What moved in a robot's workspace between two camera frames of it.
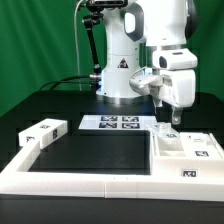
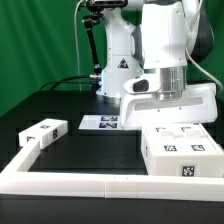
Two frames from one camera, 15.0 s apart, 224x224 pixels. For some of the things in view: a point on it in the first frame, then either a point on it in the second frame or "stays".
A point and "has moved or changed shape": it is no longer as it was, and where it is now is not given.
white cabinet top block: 45,132 stays
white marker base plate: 118,122 stays
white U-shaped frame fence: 18,180 stays
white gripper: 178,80 to 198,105
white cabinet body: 185,155 has moved or changed shape
